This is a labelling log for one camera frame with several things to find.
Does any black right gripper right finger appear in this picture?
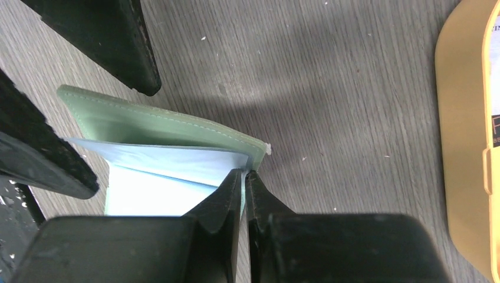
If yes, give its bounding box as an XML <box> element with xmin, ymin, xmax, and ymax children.
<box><xmin>245</xmin><ymin>171</ymin><xmax>450</xmax><ymax>282</ymax></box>

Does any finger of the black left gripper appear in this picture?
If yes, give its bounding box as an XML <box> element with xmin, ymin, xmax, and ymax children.
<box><xmin>1</xmin><ymin>72</ymin><xmax>99</xmax><ymax>199</ymax></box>
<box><xmin>24</xmin><ymin>0</ymin><xmax>162</xmax><ymax>96</ymax></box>

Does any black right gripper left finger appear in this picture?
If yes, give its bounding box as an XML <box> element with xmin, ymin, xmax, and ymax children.
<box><xmin>12</xmin><ymin>169</ymin><xmax>242</xmax><ymax>282</ymax></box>

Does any green card holder wallet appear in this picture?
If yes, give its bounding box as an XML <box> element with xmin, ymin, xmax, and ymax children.
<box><xmin>57</xmin><ymin>85</ymin><xmax>271</xmax><ymax>216</ymax></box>

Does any white VIP card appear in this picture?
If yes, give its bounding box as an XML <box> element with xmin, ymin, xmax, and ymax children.
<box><xmin>489</xmin><ymin>15</ymin><xmax>499</xmax><ymax>147</ymax></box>

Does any yellow oval tray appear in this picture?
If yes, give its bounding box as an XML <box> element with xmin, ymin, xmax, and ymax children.
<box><xmin>435</xmin><ymin>1</ymin><xmax>499</xmax><ymax>282</ymax></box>

